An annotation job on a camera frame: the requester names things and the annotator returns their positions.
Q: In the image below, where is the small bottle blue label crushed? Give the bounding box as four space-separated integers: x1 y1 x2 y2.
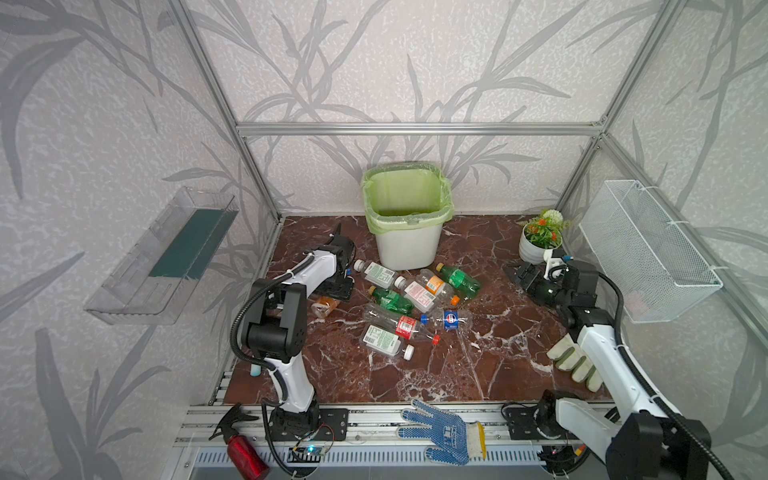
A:
419 307 472 333

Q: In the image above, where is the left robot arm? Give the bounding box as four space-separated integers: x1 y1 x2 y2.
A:
229 227 355 431

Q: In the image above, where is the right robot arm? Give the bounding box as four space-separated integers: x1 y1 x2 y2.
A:
503 260 732 479

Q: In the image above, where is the white trash bin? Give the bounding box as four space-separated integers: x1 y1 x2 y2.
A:
373 221 448 270

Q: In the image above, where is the green plastic bin liner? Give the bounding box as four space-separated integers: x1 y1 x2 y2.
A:
361 162 454 235

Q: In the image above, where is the long clear bottle red label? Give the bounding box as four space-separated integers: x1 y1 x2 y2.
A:
362 304 441 346

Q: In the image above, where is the green bottle middle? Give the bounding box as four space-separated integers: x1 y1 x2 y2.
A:
368 286 414 316

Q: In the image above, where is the potted plant white pot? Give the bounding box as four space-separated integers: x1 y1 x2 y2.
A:
519 209 568 264

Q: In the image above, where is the clear bottle green label lower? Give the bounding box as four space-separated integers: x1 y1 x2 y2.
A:
361 325 415 361

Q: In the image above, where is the cream rubber glove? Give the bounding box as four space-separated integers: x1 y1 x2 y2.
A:
546 334 604 392

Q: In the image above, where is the clear bottle pink label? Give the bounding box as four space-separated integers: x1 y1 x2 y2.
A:
394 276 436 313

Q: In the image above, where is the clear bottle orange label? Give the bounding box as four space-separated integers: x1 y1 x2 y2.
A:
417 269 461 308

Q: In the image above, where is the green bottle yellow cap right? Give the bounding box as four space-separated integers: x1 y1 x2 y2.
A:
436 263 481 299

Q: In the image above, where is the green circuit board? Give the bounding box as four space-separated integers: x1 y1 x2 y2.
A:
290 443 333 463

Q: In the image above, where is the blue dotted work glove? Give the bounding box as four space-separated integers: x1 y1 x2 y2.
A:
396 399 487 466

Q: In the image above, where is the red spray bottle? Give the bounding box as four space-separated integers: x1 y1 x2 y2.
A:
209 403 270 480

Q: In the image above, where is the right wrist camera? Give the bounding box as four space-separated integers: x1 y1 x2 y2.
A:
543 248 572 282

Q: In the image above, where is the white wire mesh basket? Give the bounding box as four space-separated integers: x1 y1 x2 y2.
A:
579 180 723 324

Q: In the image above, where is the clear acrylic wall shelf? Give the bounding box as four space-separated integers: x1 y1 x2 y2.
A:
84 187 239 326

